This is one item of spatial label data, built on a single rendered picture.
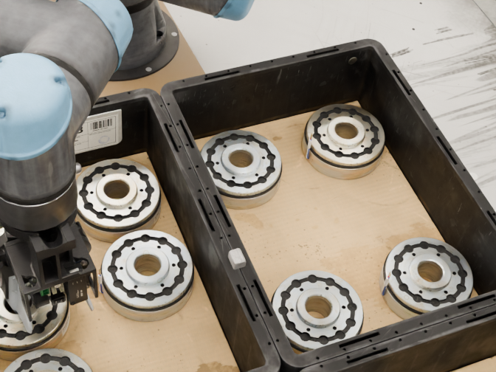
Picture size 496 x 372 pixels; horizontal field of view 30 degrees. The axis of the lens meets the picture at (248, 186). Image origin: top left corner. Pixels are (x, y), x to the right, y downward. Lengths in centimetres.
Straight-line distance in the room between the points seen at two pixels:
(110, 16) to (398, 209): 49
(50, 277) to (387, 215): 46
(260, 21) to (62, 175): 82
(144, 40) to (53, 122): 59
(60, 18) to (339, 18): 83
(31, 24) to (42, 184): 14
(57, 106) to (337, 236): 49
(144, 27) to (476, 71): 56
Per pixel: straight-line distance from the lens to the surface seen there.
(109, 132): 113
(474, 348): 104
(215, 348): 102
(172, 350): 102
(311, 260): 110
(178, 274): 103
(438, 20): 163
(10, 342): 100
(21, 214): 81
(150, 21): 131
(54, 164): 77
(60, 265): 89
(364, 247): 112
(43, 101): 73
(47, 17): 82
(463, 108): 149
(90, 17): 82
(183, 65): 134
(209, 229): 98
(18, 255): 90
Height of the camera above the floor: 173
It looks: 52 degrees down
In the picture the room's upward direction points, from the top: 8 degrees clockwise
